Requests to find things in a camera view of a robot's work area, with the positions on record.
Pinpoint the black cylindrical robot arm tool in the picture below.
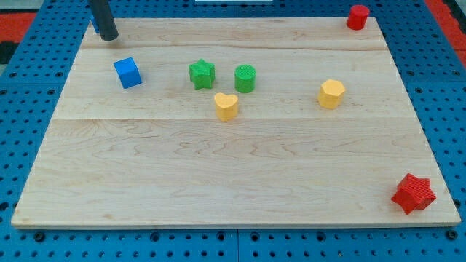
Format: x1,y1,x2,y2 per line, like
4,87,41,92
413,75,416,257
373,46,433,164
88,0,119,41

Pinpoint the light wooden board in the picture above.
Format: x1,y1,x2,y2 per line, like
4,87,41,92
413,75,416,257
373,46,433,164
12,17,461,229

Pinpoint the yellow heart block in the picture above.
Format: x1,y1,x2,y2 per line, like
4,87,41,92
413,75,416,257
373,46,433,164
214,92,239,122

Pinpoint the green cylinder block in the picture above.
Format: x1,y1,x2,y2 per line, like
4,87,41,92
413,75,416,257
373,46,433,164
234,64,256,93

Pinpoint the green star block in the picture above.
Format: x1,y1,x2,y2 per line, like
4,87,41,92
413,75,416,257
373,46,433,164
188,59,216,90

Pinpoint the yellow hexagon block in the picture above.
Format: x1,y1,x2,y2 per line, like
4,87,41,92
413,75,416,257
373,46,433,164
317,79,346,109

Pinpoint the blue cube block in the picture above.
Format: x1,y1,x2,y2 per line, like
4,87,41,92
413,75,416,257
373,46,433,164
114,57,143,89

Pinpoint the red cylinder block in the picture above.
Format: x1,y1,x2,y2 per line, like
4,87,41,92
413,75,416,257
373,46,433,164
347,4,370,31

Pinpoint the red star block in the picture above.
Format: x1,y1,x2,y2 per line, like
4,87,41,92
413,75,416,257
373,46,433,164
391,173,436,215

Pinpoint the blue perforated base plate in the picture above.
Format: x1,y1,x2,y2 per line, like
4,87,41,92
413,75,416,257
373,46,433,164
1,1,465,261

